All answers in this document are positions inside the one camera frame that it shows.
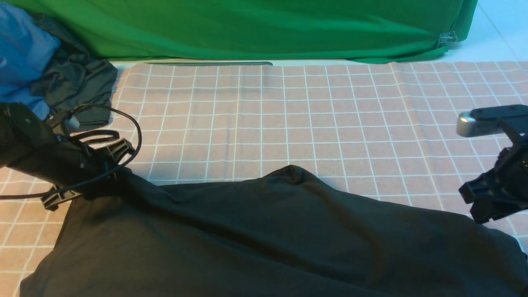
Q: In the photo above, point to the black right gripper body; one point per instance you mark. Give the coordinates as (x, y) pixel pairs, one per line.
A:
(501, 191)

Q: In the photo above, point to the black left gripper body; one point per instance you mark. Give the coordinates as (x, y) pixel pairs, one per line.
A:
(85, 165)

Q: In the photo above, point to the dark gray long-sleeve shirt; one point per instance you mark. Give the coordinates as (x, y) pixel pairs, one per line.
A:
(287, 234)

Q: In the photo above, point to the dark teal crumpled garment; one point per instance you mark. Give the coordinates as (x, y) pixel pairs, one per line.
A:
(73, 76)

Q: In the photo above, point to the blue cloth garment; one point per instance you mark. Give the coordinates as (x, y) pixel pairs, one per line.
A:
(25, 50)

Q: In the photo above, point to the pink checkered table mat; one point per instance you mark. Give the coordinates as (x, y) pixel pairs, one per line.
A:
(386, 132)

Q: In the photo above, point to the silver binder clip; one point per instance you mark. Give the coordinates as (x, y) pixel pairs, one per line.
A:
(446, 39)

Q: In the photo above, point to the green backdrop cloth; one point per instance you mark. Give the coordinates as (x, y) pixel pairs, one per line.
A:
(366, 31)

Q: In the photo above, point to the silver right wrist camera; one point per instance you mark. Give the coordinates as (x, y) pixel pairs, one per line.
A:
(510, 120)

